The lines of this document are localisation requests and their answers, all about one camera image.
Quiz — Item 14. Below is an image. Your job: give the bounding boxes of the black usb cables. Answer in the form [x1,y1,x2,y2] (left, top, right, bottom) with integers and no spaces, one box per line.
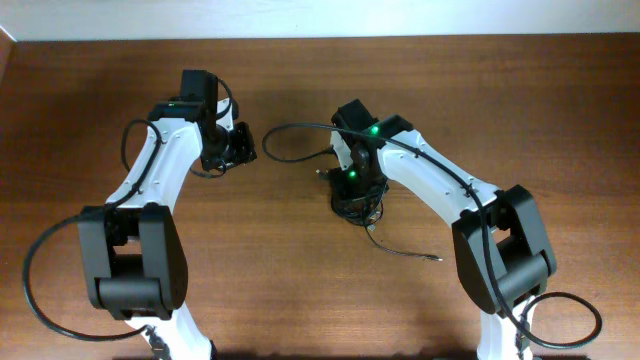
[315,168,444,263]

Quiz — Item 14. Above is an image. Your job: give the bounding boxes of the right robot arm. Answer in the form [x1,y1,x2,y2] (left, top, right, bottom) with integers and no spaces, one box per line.
[329,100,557,359]

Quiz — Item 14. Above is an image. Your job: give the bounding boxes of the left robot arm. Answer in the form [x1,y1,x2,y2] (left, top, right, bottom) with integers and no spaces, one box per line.
[78,70,257,359]

